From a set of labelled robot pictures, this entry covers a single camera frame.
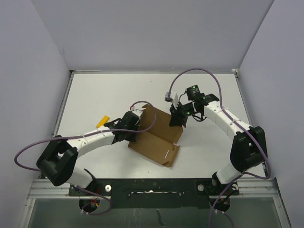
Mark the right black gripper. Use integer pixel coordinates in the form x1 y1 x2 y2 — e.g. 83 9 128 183
170 101 199 126

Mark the yellow rectangular block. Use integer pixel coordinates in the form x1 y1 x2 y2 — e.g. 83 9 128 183
96 115 110 128

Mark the brown cardboard box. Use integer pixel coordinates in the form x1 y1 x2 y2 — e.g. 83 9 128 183
128 104 183 167

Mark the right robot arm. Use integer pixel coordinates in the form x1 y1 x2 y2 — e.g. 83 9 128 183
165 85 267 194

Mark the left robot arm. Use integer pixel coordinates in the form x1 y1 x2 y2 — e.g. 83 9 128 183
36 109 143 195

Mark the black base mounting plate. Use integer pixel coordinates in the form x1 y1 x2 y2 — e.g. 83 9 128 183
68 178 239 212

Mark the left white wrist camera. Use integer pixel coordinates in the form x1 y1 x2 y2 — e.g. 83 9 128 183
130 106 144 119

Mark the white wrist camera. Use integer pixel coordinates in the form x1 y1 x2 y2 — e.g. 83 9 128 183
164 92 179 109
130 106 144 119

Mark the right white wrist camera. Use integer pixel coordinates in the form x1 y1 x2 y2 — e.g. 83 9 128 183
164 92 179 109

